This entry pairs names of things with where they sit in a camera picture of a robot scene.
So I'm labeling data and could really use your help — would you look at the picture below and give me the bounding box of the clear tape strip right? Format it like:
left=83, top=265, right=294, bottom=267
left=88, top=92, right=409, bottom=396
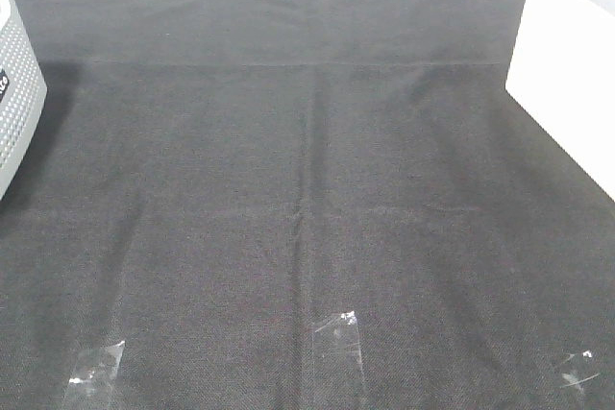
left=553, top=350, right=602, bottom=396

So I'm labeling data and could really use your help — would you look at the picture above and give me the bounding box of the clear tape strip left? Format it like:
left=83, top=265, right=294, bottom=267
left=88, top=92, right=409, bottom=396
left=61, top=341, right=125, bottom=410

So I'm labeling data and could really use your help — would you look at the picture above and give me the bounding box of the clear tape strip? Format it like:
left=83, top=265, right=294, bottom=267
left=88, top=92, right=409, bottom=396
left=311, top=311, right=368, bottom=409
left=61, top=341, right=125, bottom=410
left=553, top=350, right=602, bottom=396

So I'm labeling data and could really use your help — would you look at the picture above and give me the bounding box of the grey perforated basket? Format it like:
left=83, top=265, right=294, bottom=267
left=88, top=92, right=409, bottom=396
left=1, top=0, right=47, bottom=193

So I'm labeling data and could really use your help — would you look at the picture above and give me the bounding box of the white slotted storage bin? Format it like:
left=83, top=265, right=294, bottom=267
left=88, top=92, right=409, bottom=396
left=505, top=0, right=614, bottom=196

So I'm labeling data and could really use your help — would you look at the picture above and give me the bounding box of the clear tape strip middle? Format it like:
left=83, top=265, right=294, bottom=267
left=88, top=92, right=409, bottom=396
left=311, top=311, right=368, bottom=409

